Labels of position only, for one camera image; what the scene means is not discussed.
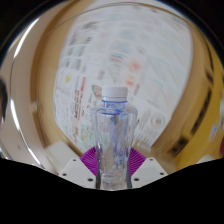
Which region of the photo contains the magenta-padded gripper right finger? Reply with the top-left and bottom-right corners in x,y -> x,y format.
126,146 -> 169,190

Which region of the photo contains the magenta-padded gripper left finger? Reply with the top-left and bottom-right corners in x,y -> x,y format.
58,146 -> 99,190

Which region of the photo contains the clear white-capped water bottle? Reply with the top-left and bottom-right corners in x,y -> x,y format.
91,85 -> 139,191

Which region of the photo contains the large printed wall poster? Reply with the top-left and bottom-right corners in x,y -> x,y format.
53,4 -> 194,154

